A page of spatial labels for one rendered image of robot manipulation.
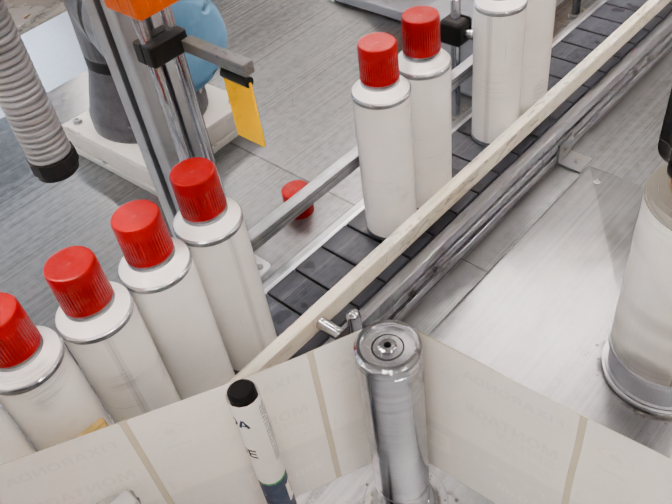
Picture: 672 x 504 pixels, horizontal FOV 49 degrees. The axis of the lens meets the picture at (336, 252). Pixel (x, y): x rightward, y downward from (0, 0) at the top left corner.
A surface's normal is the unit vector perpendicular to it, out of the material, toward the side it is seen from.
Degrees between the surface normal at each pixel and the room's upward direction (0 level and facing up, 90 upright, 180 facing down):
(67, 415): 90
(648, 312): 90
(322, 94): 0
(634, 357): 93
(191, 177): 2
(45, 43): 0
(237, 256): 90
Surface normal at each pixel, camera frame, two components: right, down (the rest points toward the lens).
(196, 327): 0.69, 0.45
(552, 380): -0.11, -0.70
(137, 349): 0.85, 0.30
